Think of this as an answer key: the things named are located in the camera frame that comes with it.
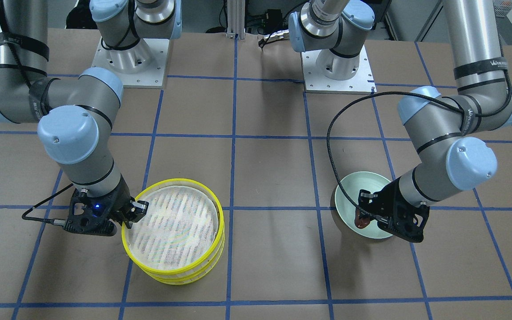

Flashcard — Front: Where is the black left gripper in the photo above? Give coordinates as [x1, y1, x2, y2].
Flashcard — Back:
[357, 179, 429, 243]

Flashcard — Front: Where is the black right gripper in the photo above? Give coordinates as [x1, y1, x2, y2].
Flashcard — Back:
[63, 178, 150, 236]

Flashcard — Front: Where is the brown bun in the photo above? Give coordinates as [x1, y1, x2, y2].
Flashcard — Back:
[354, 214, 372, 229]

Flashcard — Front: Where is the yellow steamer basket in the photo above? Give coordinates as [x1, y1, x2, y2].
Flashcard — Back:
[140, 234, 226, 285]
[121, 179, 225, 275]

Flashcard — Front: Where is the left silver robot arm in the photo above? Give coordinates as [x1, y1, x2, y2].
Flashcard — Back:
[288, 0, 512, 243]

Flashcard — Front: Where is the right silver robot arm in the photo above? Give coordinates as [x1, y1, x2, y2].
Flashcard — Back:
[0, 0, 182, 236]

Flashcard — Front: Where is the pale green plate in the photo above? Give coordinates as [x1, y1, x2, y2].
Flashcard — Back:
[335, 172, 401, 240]

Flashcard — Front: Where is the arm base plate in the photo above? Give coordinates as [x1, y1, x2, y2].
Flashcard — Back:
[300, 46, 377, 94]
[92, 38, 171, 89]

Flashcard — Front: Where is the aluminium frame post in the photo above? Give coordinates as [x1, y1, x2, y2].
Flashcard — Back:
[226, 0, 246, 40]

